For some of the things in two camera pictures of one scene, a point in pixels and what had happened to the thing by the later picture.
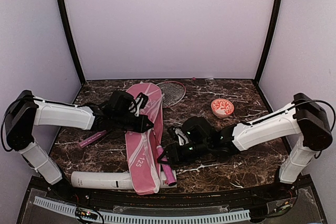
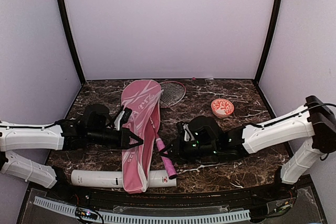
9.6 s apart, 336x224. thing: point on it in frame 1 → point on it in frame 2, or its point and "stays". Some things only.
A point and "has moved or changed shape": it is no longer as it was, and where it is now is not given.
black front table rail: (193, 200) stays
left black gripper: (145, 119) → (124, 141)
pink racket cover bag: (144, 150) has moved or changed shape
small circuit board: (86, 213) stays
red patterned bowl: (222, 108) stays
